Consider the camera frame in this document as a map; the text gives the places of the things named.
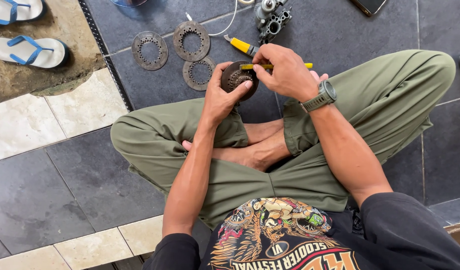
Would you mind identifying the person's right hand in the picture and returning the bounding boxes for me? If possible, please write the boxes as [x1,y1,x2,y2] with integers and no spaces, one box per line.
[252,43,329,104]

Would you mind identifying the yellow-handled pliers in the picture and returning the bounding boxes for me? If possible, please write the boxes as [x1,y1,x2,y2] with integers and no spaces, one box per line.
[224,34,260,58]

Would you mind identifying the olive green trousers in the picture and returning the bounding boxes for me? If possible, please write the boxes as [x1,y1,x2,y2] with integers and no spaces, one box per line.
[110,49,457,231]

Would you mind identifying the person's bare foot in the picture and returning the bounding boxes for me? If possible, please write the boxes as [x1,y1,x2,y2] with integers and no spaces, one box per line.
[243,118,285,146]
[182,127,291,173]

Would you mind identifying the person's left hand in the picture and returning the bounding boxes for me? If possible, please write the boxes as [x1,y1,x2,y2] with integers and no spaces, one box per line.
[203,61,254,125]

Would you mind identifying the thin yellow hand tool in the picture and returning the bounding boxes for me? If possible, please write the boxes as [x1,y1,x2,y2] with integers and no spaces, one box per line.
[239,62,313,71]

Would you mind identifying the olive green wristwatch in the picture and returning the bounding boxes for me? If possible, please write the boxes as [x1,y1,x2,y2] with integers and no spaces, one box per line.
[301,79,338,113]

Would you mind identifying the grey metal carburetor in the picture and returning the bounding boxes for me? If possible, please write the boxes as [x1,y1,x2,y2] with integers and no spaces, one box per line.
[254,0,293,45]

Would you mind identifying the white cable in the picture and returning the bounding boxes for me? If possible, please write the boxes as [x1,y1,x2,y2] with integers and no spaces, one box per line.
[185,0,255,37]

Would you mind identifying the black printed t-shirt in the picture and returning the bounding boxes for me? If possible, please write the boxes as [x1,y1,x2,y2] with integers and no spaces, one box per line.
[142,191,460,270]

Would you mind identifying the dark smartphone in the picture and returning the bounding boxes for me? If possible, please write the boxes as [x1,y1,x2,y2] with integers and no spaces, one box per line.
[349,0,389,17]

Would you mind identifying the rusty round clutch hub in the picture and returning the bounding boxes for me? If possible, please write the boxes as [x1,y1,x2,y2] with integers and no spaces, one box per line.
[220,61,260,102]

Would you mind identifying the toothed steel clutch plate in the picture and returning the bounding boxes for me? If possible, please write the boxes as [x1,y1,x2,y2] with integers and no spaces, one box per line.
[182,56,217,92]
[131,31,169,71]
[173,20,211,63]

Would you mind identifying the clear bluish plastic piece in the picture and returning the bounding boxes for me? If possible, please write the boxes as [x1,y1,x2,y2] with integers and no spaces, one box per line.
[110,0,149,8]

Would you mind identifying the white blue-strap flip-flop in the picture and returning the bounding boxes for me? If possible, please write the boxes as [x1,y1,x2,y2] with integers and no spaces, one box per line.
[0,0,48,29]
[0,35,70,70]

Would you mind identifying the black metal drain strip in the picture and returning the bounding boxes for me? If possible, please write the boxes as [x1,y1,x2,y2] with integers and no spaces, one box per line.
[77,0,135,113]

